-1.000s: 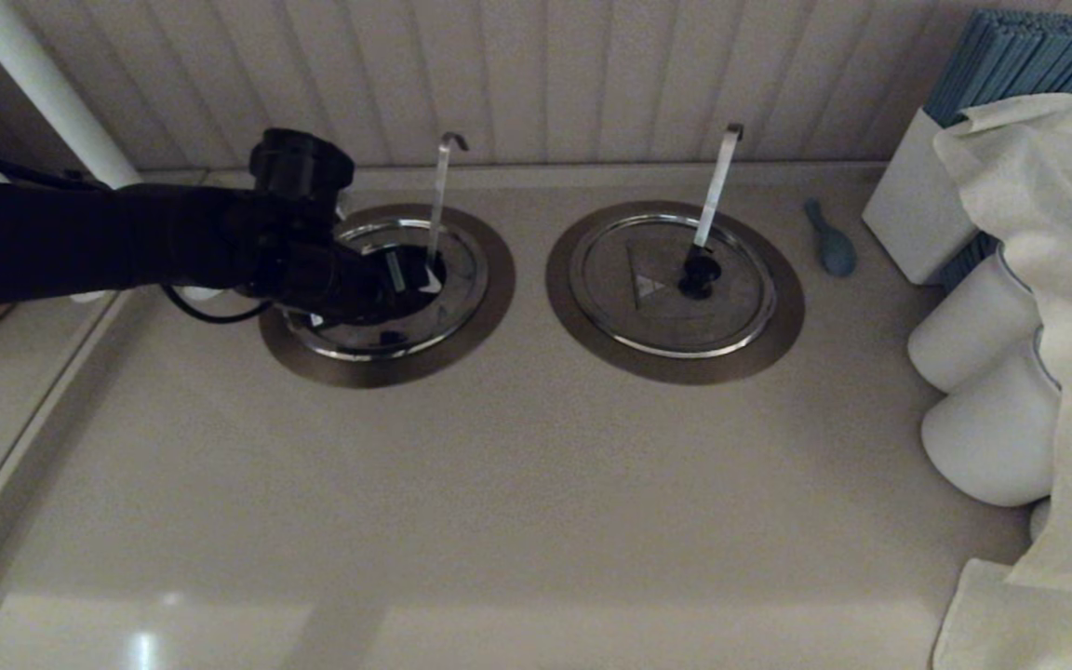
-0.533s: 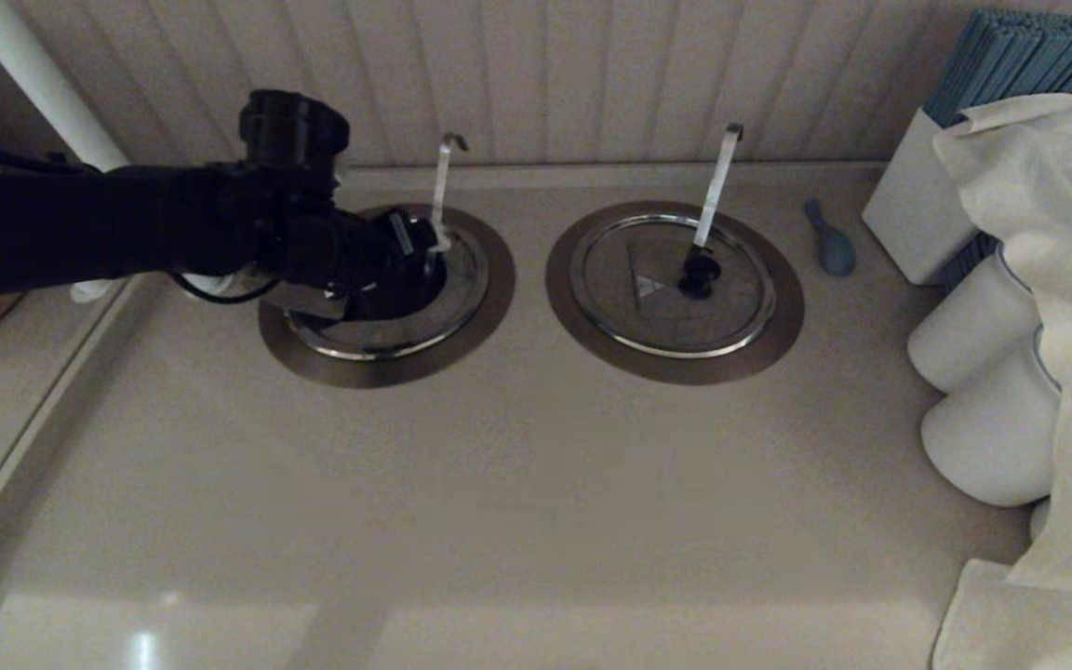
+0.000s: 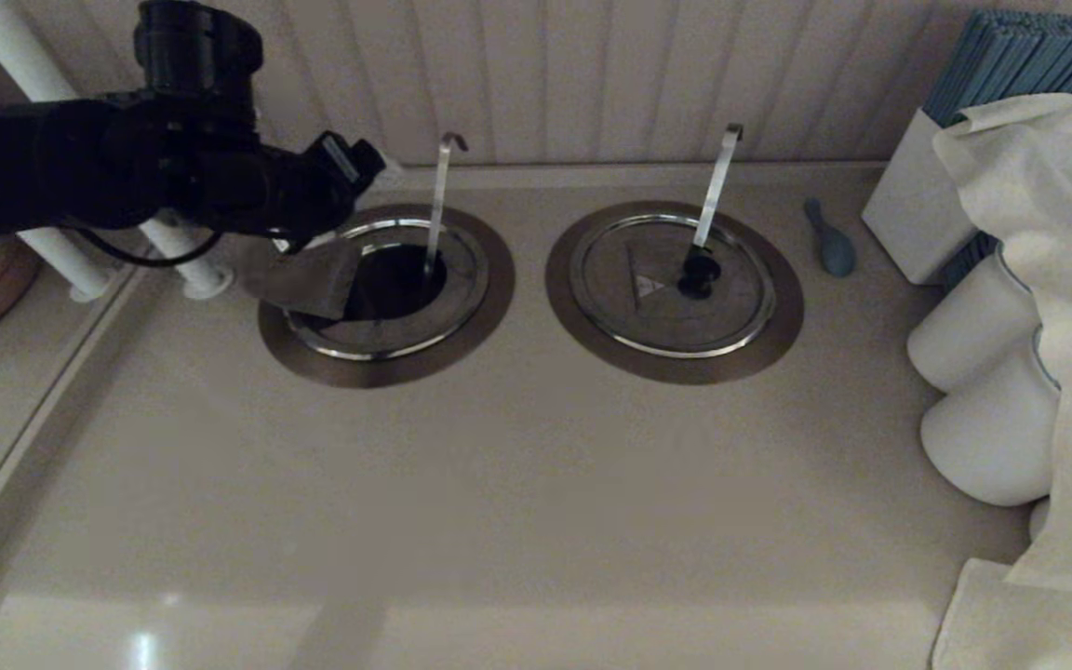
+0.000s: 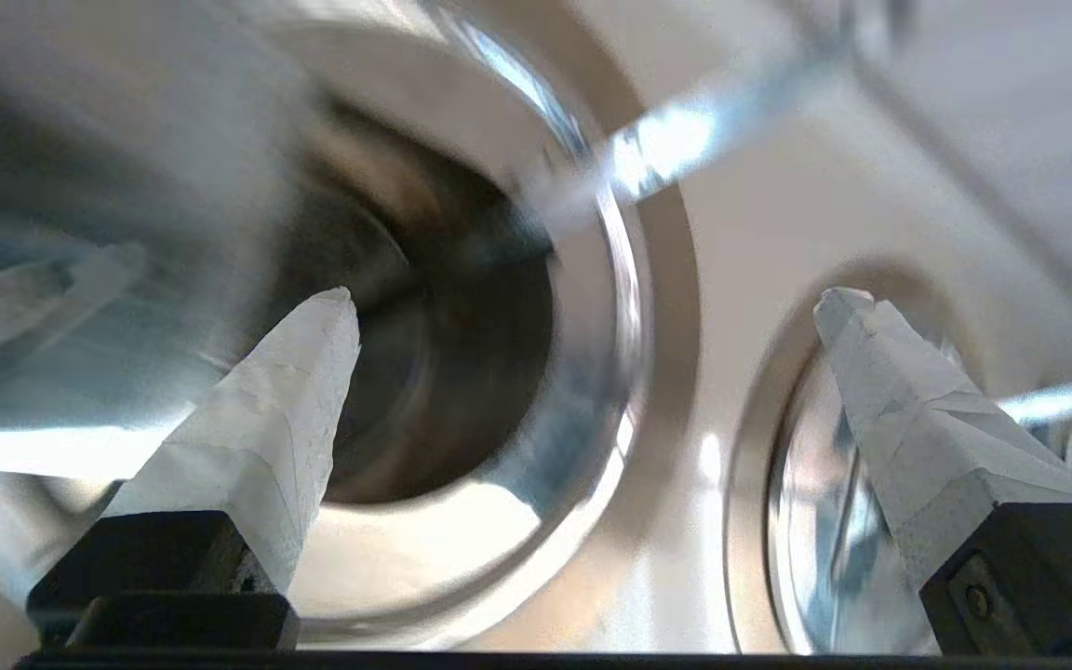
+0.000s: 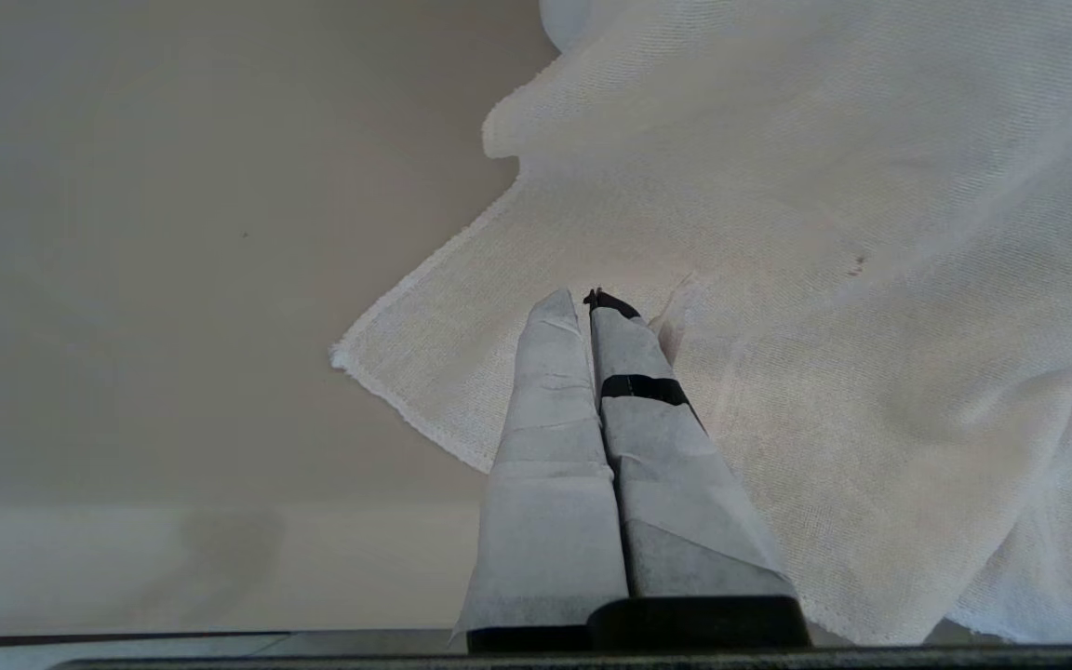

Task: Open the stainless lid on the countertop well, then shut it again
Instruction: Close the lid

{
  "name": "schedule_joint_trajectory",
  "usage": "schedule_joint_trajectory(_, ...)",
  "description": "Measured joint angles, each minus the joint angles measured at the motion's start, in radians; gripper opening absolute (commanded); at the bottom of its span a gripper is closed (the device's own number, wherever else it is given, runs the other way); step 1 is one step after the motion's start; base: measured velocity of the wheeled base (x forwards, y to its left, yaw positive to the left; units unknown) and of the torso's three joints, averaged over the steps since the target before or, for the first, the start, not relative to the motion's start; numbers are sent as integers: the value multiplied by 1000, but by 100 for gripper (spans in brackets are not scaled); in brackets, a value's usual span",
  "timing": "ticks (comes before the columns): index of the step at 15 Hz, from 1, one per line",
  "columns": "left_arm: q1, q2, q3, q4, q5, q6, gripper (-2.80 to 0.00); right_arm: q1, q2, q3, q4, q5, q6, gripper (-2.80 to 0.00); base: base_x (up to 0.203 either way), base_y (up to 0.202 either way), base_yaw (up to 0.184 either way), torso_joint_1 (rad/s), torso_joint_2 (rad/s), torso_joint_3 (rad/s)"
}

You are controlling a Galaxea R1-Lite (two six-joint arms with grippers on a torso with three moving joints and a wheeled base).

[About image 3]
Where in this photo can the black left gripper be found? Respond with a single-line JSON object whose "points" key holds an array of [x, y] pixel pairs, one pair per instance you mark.
{"points": [[275, 191]]}

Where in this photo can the hinged steel lid black knob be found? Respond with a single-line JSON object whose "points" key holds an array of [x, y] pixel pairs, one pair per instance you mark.
{"points": [[466, 298], [648, 326]]}

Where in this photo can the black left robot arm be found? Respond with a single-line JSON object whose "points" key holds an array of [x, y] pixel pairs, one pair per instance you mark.
{"points": [[33, 167]]}

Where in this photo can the small blue spoon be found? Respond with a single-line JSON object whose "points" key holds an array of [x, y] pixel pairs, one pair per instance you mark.
{"points": [[838, 253]]}

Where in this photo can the bronze round well collar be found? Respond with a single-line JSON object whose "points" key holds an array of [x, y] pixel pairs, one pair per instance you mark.
{"points": [[676, 372], [387, 374]]}

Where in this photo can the long white round pole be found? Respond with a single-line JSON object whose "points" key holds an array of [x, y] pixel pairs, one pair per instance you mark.
{"points": [[6, 42]]}

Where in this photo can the white rectangular holder box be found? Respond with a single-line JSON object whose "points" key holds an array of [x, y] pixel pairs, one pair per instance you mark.
{"points": [[908, 205]]}

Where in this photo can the white jar with blue rim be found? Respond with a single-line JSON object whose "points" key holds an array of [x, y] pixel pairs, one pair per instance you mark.
{"points": [[992, 437], [964, 335]]}

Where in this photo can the blue straws bundle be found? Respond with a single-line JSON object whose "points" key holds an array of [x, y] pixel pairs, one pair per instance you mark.
{"points": [[1020, 56]]}

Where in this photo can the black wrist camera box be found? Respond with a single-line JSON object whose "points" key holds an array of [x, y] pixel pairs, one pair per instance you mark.
{"points": [[350, 163]]}

